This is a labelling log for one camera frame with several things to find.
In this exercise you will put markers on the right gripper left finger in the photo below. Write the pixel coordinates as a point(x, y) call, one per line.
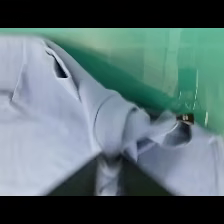
point(78, 181)

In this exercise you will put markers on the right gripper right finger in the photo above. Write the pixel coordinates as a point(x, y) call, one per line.
point(141, 181)

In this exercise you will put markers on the light blue shirt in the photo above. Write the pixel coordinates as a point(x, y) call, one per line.
point(50, 126)

